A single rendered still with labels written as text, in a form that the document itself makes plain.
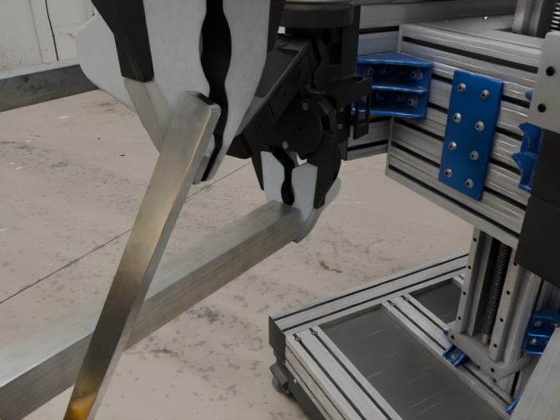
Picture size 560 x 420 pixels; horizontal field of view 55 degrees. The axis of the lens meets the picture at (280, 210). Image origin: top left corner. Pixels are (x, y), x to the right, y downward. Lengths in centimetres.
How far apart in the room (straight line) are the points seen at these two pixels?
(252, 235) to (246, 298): 137
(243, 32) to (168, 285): 22
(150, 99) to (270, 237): 28
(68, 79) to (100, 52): 37
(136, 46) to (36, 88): 40
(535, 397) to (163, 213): 23
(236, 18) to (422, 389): 110
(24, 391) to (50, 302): 159
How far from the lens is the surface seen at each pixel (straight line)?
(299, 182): 47
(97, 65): 22
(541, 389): 34
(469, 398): 125
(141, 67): 18
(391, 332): 137
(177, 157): 19
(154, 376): 157
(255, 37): 21
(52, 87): 58
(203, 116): 18
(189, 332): 168
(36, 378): 35
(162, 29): 18
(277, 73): 41
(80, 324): 36
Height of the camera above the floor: 108
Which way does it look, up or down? 27 degrees down
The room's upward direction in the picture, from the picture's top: straight up
